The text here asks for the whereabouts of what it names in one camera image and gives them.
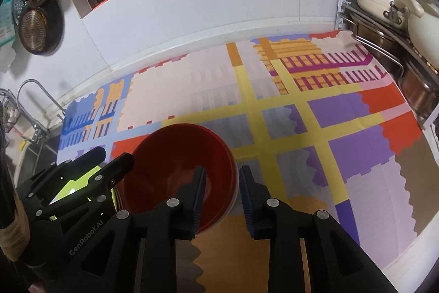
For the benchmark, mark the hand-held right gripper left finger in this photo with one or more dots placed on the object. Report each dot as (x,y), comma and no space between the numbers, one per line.
(198,207)

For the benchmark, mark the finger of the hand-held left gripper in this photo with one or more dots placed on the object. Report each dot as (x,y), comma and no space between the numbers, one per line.
(89,159)
(118,169)

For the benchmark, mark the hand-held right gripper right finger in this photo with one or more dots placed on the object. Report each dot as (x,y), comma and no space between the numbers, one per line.
(247,207)

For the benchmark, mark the green plate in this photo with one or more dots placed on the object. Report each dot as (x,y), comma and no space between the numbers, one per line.
(82,177)

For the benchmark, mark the red and black bowl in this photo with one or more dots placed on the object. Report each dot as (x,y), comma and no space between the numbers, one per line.
(164,159)

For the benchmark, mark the person's left hand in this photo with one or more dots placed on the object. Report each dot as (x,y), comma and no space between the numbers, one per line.
(13,239)

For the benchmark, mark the stainless steel sink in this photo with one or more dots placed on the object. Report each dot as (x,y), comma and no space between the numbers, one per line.
(37,155)

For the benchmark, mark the chrome pull-down kitchen faucet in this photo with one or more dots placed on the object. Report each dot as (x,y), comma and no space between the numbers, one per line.
(36,130)

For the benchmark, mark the colourful patterned table cloth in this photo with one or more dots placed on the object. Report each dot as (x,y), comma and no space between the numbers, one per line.
(308,155)

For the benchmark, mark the thin gooseneck faucet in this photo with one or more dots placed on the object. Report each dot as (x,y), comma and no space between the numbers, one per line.
(37,87)

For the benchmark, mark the teal paper towel package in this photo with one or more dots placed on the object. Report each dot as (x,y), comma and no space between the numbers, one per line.
(7,18)

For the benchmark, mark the stainless steel pot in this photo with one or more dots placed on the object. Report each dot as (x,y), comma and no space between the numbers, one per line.
(418,94)
(377,46)

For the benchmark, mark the metal shelf rack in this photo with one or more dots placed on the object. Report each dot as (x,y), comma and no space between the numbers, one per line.
(408,52)

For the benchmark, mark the cream kettle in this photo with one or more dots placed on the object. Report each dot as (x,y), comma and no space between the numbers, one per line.
(425,28)

